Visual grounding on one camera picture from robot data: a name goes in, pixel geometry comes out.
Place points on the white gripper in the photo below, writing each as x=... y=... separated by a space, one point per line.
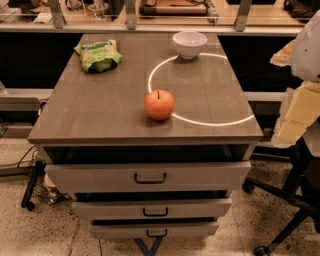
x=308 y=56

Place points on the red orange apple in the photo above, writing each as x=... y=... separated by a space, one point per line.
x=159 y=105

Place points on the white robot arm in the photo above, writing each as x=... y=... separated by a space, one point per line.
x=311 y=133

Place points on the white ceramic bowl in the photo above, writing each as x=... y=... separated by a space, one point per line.
x=189 y=44

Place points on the black office chair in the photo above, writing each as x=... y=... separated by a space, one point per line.
x=301 y=189

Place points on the top grey drawer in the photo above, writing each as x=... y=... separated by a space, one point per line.
x=109 y=178

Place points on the grey drawer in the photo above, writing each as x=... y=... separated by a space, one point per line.
x=168 y=209
x=193 y=229
x=109 y=178

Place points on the middle grey drawer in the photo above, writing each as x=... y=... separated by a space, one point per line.
x=168 y=209

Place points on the grey drawer cabinet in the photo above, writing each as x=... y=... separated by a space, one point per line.
x=155 y=146

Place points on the bottom grey drawer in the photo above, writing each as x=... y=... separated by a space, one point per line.
x=193 y=229

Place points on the green snack bag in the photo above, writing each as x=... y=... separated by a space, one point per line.
x=99 y=56

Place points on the black wheeled stand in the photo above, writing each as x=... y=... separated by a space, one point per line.
x=35 y=173

